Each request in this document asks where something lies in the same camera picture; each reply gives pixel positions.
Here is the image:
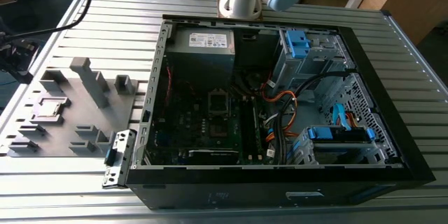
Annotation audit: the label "silver square CPU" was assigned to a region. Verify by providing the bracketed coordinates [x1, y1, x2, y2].
[38, 100, 62, 118]

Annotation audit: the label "CPU socket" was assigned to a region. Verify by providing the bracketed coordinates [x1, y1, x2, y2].
[208, 118, 231, 141]

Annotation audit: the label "grey parts rack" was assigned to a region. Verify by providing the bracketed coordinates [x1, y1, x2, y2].
[0, 57, 150, 158]

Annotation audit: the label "grey power supply unit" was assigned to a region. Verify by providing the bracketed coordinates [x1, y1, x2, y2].
[163, 27, 236, 90]

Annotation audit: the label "green motherboard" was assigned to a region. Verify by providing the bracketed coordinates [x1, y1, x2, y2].
[146, 87, 270, 166]

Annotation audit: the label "black graphics card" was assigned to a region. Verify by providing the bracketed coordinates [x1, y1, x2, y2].
[188, 148, 242, 166]

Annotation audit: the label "black RAM slot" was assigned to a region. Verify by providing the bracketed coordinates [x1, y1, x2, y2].
[243, 97, 255, 161]
[251, 97, 264, 161]

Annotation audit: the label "blue plastic drive latch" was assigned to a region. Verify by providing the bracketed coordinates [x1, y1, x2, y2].
[286, 29, 312, 59]

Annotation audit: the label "black PC case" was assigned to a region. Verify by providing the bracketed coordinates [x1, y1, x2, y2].
[124, 13, 438, 211]

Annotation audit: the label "silver metal drive cage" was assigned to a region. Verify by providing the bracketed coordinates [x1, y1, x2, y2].
[272, 28, 356, 96]

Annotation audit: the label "hard disk in blue carrier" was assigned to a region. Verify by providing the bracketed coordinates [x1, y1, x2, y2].
[307, 126, 378, 145]

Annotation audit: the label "silver metal disk bay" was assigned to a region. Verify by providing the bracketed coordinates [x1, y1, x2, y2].
[286, 125, 400, 166]

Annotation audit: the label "wooden cabinet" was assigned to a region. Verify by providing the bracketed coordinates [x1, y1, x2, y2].
[359, 0, 448, 45]

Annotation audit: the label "thin red wire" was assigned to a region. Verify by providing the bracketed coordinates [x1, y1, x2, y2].
[166, 64, 174, 105]

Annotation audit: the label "metal expansion slot bracket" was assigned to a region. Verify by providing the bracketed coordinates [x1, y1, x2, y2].
[102, 128, 138, 189]

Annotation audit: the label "blue bracket latch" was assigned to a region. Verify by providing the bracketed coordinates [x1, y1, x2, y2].
[104, 148, 119, 167]

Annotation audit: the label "orange wire bundle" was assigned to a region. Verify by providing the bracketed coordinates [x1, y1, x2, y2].
[262, 90, 299, 144]

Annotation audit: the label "thick black cable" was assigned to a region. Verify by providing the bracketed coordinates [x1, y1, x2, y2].
[271, 70, 359, 166]

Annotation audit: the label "blue plastic bay rail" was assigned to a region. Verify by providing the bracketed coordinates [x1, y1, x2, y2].
[291, 136, 304, 158]

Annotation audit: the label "blue flat data wire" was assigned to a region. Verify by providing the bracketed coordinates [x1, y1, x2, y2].
[334, 103, 354, 132]

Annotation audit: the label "orange yellow power wires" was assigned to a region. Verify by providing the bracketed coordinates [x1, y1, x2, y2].
[344, 112, 360, 130]

